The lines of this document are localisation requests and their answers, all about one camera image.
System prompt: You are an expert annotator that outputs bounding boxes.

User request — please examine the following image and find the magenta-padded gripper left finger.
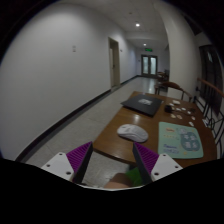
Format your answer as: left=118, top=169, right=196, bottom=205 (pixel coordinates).
left=41, top=141, right=94, bottom=185

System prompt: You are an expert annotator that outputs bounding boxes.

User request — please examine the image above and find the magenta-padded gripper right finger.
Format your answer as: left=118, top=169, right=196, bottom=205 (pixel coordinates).
left=132, top=142, right=184, bottom=185

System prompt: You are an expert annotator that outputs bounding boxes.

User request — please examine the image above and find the white perforated computer mouse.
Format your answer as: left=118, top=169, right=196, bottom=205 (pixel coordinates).
left=116, top=123, right=149, bottom=144

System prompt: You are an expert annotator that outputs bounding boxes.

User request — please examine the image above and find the pale green printed mouse pad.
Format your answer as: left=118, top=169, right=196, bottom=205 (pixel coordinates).
left=157, top=121, right=205, bottom=160

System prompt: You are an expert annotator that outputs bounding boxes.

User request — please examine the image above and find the person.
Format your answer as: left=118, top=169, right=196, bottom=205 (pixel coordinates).
left=102, top=166, right=143, bottom=189

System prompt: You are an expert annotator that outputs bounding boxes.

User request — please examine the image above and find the black laptop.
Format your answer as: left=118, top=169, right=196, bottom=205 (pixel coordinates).
left=120, top=93, right=164, bottom=117

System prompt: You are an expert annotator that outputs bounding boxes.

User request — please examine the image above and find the black railing with wooden handrail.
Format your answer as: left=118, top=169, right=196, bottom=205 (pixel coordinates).
left=196, top=77, right=224, bottom=158

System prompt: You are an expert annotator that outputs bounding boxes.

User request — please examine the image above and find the wooden armchair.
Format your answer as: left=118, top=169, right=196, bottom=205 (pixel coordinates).
left=154, top=80, right=194, bottom=103

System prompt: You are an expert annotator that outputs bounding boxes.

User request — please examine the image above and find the wooden chair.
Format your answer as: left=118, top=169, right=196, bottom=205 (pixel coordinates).
left=156, top=69, right=170, bottom=83

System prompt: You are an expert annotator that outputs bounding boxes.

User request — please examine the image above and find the glass double door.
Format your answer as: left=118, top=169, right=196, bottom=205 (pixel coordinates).
left=140, top=54, right=159, bottom=77

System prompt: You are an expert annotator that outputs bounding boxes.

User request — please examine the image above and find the dark window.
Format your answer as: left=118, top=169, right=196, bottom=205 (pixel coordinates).
left=198, top=44, right=224, bottom=114

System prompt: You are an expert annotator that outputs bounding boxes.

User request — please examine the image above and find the wooden side door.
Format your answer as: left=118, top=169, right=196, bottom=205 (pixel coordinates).
left=107, top=36, right=122, bottom=89

